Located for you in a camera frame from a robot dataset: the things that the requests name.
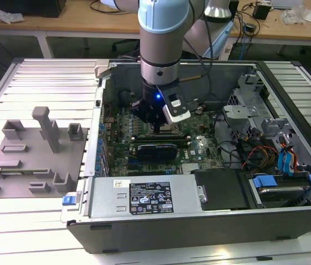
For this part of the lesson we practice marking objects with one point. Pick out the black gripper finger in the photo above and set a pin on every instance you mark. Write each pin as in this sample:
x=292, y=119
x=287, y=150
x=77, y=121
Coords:
x=157, y=127

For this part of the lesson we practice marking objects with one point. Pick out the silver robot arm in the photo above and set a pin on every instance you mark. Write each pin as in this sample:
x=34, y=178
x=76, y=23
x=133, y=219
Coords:
x=161, y=41

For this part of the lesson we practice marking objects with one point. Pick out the CPU socket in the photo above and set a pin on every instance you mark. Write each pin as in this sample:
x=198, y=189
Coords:
x=172, y=131

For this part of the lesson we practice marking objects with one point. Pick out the black RAM slot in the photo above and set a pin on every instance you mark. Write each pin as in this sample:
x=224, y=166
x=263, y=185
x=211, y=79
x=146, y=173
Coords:
x=183, y=142
x=158, y=136
x=158, y=139

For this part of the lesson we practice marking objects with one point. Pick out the black graphics card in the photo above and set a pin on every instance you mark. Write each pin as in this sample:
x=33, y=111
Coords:
x=156, y=151

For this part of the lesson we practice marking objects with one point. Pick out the black round speaker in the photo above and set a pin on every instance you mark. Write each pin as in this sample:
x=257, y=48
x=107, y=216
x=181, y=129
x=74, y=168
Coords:
x=124, y=98

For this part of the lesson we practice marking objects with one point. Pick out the round coin battery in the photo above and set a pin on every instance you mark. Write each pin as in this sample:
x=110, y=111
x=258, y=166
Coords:
x=198, y=110

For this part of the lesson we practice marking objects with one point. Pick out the silver chipset heatsink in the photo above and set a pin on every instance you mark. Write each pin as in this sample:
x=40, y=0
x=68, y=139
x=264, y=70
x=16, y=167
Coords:
x=190, y=168

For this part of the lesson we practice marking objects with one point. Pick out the blue card clip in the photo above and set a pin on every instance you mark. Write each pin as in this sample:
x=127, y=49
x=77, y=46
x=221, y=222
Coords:
x=98, y=167
x=99, y=159
x=100, y=142
x=100, y=127

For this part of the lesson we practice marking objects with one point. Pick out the green motherboard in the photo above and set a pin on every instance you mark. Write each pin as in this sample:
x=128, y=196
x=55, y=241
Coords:
x=205, y=154

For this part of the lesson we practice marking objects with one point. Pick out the grey metal drive cage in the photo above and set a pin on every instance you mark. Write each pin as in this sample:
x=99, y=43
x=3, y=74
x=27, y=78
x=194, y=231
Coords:
x=241, y=111

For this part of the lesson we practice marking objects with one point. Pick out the grey power supply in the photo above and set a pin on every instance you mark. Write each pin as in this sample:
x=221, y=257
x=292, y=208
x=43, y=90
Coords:
x=108, y=198

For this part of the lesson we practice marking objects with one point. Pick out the black plastic drive cover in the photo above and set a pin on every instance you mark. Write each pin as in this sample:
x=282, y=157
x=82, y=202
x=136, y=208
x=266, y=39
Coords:
x=221, y=190

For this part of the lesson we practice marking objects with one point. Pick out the wooden desk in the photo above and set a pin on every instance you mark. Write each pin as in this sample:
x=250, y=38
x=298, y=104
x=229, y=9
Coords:
x=75, y=25

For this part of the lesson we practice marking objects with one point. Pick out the blue case latch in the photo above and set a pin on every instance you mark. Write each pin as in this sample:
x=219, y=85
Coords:
x=68, y=200

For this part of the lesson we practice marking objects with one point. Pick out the black PC case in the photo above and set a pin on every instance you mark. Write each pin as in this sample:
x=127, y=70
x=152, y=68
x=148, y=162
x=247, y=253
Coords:
x=199, y=234

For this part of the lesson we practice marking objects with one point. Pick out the blue disk carrier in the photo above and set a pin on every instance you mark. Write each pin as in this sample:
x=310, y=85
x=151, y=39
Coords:
x=264, y=182

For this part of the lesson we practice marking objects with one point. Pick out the tall black box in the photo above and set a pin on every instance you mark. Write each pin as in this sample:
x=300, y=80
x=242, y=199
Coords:
x=234, y=13

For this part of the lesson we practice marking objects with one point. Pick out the grey parts rack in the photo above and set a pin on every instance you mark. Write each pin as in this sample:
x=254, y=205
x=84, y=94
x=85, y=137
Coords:
x=34, y=163

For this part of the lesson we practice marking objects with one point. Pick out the hard disk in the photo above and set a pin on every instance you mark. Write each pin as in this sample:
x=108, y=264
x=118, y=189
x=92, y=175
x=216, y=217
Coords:
x=279, y=194

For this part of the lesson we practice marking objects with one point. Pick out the small black box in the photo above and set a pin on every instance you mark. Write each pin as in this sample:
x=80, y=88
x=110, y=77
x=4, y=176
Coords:
x=260, y=12

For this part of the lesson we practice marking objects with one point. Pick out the green RAM stick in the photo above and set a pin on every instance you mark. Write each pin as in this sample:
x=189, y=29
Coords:
x=15, y=172

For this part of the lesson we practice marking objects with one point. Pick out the wide black box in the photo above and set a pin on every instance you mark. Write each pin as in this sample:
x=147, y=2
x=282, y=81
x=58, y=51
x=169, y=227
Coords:
x=20, y=7

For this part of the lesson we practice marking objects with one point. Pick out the crumpled white paper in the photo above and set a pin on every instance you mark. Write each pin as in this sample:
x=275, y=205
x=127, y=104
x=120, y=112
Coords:
x=9, y=15

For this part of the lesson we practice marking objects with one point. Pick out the clear plastic bag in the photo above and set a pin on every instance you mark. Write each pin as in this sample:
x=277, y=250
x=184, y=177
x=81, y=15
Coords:
x=292, y=15

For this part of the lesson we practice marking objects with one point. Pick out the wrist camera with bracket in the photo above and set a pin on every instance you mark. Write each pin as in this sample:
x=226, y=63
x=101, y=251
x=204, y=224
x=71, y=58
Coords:
x=176, y=114

